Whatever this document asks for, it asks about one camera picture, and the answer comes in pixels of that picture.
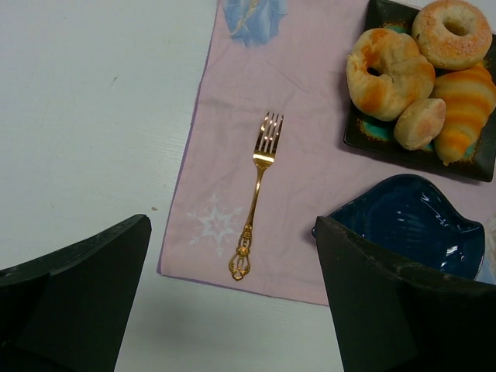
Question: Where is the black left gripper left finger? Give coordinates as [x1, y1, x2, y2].
[1, 215, 151, 371]

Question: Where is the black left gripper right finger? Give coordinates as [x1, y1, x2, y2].
[315, 217, 495, 371]

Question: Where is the striped orange croissant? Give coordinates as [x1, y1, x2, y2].
[431, 62, 495, 165]

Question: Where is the curled croissant bread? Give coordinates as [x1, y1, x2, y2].
[346, 28, 436, 121]

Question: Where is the blue shell-shaped dish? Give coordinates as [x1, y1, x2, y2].
[329, 174, 485, 280]

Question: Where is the black square plate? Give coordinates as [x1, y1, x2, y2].
[343, 1, 495, 182]

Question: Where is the small round bun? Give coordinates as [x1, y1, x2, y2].
[394, 98, 446, 151]

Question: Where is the pink cartoon placemat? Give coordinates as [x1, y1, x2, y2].
[157, 0, 496, 307]

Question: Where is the gold ornate fork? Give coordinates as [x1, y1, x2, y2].
[228, 112, 284, 281]

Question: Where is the sugared ring donut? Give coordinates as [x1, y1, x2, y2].
[412, 1, 492, 71]

